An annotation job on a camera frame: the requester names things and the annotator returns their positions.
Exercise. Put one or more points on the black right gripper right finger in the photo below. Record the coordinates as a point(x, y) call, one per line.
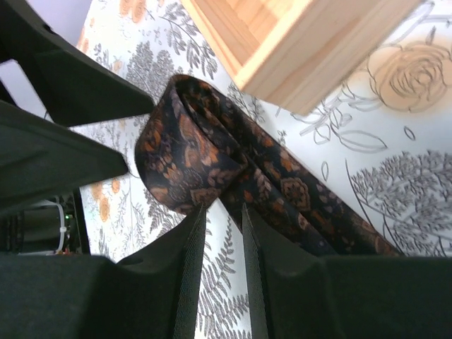
point(293, 294)

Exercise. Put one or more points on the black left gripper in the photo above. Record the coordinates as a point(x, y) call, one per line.
point(40, 159)

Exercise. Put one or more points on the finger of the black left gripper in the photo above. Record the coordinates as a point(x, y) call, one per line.
point(74, 89)

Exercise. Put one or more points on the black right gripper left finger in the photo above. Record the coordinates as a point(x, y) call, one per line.
point(152, 293)

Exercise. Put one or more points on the wooden compartment tray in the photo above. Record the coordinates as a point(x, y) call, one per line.
point(294, 53)

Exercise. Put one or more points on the brown paisley patterned tie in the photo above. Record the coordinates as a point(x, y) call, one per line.
point(199, 147)

